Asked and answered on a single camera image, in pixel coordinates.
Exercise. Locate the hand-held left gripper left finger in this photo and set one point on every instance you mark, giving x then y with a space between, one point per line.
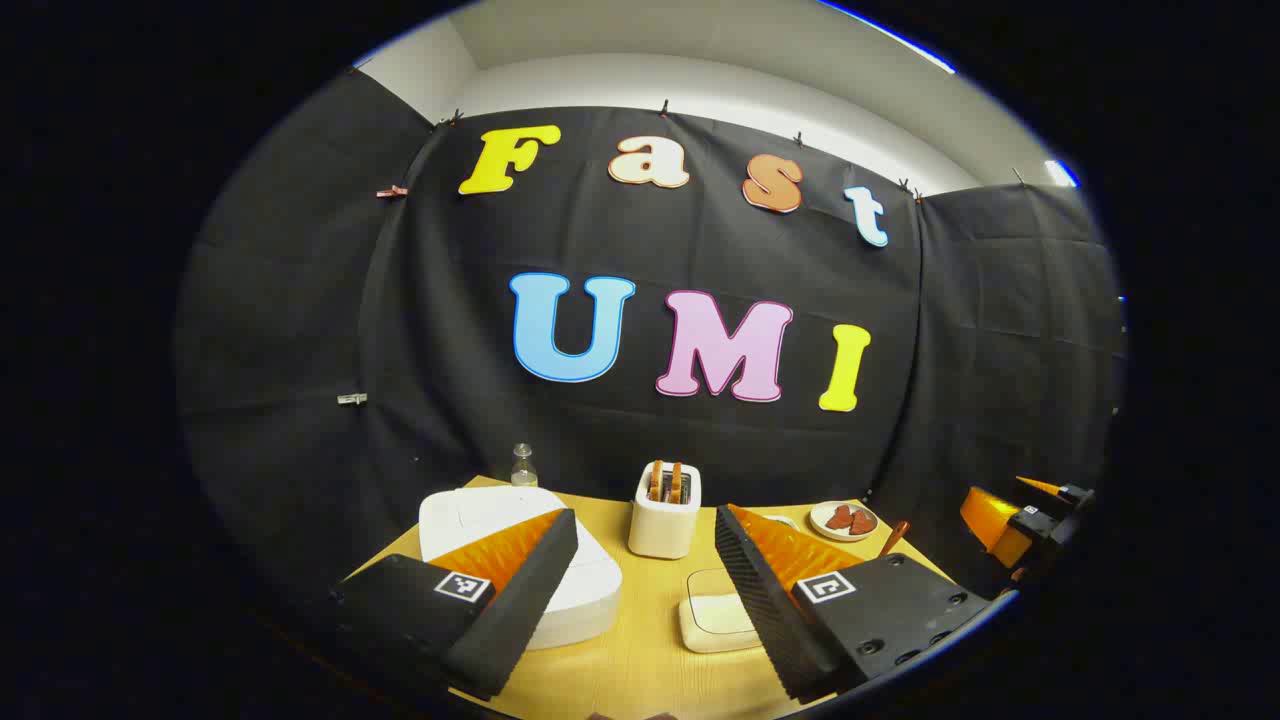
520 600

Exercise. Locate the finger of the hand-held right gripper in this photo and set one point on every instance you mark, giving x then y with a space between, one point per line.
995 525
1042 487

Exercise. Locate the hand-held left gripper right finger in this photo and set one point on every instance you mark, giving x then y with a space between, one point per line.
765 610

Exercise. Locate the clear box of rice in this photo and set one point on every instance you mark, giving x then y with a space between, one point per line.
715 620

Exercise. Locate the white rice cooker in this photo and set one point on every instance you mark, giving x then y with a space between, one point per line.
470 515

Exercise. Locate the brown wooden spoon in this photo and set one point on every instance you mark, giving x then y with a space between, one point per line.
893 537

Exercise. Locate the white round plate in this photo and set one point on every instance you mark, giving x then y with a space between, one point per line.
822 530

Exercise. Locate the red meat slice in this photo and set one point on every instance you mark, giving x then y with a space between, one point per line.
839 517
862 522

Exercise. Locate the small glass bottle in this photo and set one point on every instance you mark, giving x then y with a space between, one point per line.
523 470

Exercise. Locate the white toaster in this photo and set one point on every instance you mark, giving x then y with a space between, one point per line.
662 530

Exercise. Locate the toasted bread slice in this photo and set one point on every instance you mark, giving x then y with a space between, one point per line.
676 484
656 482

